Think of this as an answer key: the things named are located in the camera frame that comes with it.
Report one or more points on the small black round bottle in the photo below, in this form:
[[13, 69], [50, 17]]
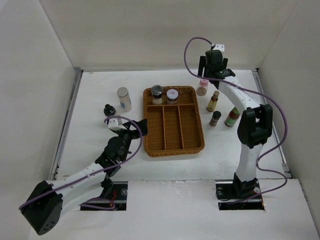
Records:
[[109, 110]]

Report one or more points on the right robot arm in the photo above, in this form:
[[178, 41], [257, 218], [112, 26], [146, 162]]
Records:
[[255, 126]]

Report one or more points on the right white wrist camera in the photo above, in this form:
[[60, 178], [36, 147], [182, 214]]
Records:
[[219, 47]]

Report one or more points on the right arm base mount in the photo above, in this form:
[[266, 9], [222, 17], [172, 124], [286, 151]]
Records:
[[236, 195]]

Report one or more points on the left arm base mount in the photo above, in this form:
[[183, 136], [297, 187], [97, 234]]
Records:
[[112, 198]]

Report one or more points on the left aluminium table rail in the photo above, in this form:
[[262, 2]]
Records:
[[66, 124]]

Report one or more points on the green-label chili sauce bottle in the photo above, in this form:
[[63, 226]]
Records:
[[232, 117]]

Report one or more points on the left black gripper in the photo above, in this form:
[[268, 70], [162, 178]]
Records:
[[134, 133]]

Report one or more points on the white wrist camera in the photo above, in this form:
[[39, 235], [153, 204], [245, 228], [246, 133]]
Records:
[[111, 123], [219, 47]]

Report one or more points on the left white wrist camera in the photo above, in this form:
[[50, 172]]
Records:
[[111, 123]]

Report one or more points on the black-cap pepper jar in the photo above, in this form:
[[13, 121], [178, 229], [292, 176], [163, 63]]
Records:
[[215, 118]]

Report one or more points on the brown wicker divided basket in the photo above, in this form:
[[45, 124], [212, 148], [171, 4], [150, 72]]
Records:
[[173, 129]]

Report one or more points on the black-top salt grinder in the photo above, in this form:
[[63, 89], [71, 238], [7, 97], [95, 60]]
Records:
[[157, 92]]

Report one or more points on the silver-lid jar white beads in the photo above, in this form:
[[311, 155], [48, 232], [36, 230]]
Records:
[[124, 99]]

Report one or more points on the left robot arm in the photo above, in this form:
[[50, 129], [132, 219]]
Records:
[[50, 200]]

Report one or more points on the yellow-label oil bottle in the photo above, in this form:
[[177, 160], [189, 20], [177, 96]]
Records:
[[213, 101]]

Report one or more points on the pink-cap spice shaker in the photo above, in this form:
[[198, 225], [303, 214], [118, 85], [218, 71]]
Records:
[[202, 87]]

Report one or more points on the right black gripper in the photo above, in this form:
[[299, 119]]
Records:
[[202, 64]]

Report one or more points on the white-lid sauce jar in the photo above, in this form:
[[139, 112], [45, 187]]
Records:
[[172, 96]]

